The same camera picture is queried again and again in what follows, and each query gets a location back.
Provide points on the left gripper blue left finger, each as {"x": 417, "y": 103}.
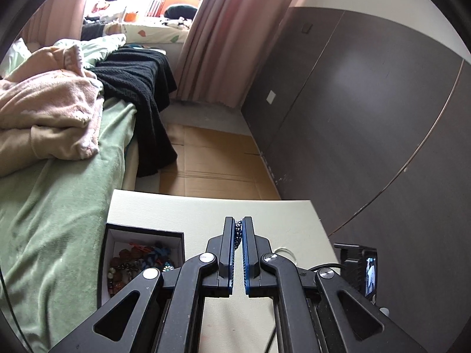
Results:
{"x": 217, "y": 273}

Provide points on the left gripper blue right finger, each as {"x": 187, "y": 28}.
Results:
{"x": 257, "y": 281}

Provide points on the black jewelry box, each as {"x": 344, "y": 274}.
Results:
{"x": 127, "y": 251}

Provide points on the large silver hoop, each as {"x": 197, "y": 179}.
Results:
{"x": 287, "y": 253}

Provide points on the cardboard floor sheets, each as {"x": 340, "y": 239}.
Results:
{"x": 215, "y": 164}

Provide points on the green bed sheet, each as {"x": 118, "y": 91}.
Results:
{"x": 53, "y": 222}

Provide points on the black knitted blanket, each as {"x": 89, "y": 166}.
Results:
{"x": 142, "y": 77}

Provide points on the pink fleece blanket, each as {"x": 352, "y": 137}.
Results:
{"x": 51, "y": 108}

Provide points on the patterned windowsill cloth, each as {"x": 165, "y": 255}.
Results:
{"x": 144, "y": 34}

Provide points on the right pink curtain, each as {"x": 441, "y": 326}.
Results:
{"x": 225, "y": 45}

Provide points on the pink curtain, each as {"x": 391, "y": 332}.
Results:
{"x": 225, "y": 45}
{"x": 53, "y": 21}

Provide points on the black round cushion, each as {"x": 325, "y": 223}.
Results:
{"x": 176, "y": 11}

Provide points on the orange box on windowsill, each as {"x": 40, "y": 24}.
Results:
{"x": 182, "y": 0}

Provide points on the left pink curtain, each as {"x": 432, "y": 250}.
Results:
{"x": 53, "y": 21}

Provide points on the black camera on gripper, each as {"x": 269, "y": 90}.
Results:
{"x": 371, "y": 274}

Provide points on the white wall socket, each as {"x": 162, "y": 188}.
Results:
{"x": 270, "y": 97}

